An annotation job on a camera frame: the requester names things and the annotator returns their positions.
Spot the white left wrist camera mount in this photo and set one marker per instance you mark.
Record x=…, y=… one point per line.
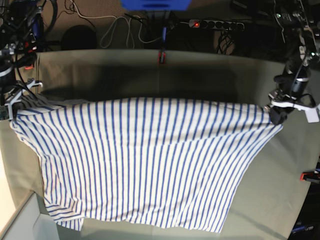
x=312, y=112

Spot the white plastic bin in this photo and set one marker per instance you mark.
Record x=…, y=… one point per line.
x=28, y=223

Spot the black round floor object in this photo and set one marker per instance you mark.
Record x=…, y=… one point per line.
x=79, y=37

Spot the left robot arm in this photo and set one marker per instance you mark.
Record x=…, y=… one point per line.
x=297, y=30

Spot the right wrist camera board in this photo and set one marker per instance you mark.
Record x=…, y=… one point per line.
x=4, y=113

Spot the centre red table clamp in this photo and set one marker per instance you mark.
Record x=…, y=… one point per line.
x=161, y=57

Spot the blue plastic box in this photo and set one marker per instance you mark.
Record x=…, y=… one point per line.
x=155, y=5

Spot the black power strip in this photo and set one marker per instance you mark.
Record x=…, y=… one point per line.
x=218, y=25

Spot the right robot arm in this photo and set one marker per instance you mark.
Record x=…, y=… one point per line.
x=17, y=43

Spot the blue white striped t-shirt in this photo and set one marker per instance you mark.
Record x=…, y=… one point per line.
x=155, y=161

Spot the red table clamp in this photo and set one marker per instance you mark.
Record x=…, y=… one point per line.
x=311, y=177
x=29, y=67
x=161, y=57

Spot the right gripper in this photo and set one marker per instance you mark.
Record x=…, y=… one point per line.
x=15, y=94

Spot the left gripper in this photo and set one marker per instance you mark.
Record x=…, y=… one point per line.
x=280, y=114

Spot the right red table clamp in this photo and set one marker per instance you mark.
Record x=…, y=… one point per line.
x=311, y=177

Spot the green table cloth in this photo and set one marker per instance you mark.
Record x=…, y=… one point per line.
x=270, y=195

